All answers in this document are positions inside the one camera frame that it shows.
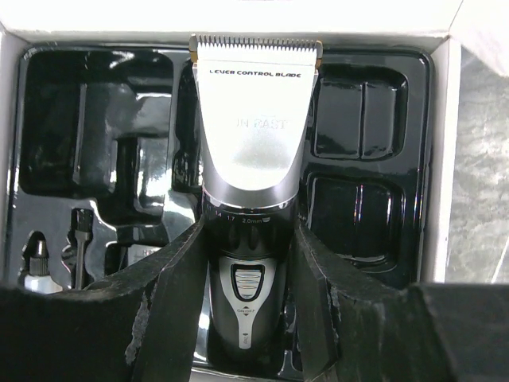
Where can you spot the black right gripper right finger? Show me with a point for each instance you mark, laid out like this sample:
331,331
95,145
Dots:
352,327

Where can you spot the small cleaning brush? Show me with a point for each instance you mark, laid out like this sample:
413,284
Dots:
83,221

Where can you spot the white clipper kit box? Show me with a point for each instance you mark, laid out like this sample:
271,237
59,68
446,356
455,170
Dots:
99,110

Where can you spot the small oil bottle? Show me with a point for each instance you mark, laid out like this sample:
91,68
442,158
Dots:
37,276

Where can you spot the black silver hair clipper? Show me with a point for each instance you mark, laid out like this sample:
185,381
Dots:
254,96

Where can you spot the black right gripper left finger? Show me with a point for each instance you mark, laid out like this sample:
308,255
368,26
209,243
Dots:
139,324

